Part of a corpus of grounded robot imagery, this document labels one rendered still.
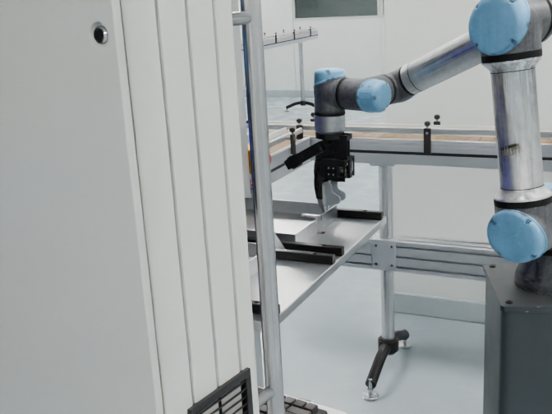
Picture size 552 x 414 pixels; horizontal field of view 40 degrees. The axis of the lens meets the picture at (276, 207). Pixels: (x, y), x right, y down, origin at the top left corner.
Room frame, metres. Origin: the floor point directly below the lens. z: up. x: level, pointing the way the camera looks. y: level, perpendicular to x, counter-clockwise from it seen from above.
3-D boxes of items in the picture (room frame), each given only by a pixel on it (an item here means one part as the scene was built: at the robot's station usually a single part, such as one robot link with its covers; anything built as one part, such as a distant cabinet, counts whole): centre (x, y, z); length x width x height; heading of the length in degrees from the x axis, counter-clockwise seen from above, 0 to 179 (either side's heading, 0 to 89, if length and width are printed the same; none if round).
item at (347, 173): (1.85, -0.15, 1.06); 0.09 x 0.08 x 0.12; 64
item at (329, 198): (1.84, -0.13, 0.95); 0.06 x 0.03 x 0.09; 64
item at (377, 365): (2.71, -0.40, 0.07); 0.50 x 0.08 x 0.14; 154
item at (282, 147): (2.48, 0.07, 0.92); 0.69 x 0.16 x 0.16; 154
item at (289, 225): (1.87, 0.05, 0.90); 0.34 x 0.26 x 0.04; 63
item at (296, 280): (1.70, 0.08, 0.87); 0.70 x 0.48 x 0.02; 154
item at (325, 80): (1.85, -0.15, 1.22); 0.09 x 0.08 x 0.11; 47
